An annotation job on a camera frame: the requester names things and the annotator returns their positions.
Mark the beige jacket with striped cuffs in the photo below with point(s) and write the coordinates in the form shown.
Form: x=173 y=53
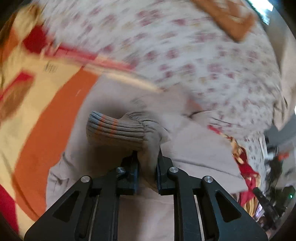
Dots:
x=174 y=126

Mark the orange checkered cushion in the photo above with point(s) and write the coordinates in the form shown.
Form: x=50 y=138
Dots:
x=233 y=17

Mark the beige curtain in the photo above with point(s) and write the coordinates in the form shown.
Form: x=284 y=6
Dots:
x=283 y=43

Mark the floral white quilt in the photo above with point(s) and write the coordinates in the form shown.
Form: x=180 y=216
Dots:
x=171 y=42

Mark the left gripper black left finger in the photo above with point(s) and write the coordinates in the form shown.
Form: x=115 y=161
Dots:
x=89 y=209

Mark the window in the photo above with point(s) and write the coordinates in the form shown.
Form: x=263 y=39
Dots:
x=263 y=8

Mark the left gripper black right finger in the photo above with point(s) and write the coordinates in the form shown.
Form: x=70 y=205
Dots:
x=203 y=209

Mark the orange red patterned blanket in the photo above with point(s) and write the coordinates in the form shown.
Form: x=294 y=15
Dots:
x=42 y=88

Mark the cluttered desk with equipment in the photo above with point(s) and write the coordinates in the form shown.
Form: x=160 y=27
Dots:
x=277 y=198

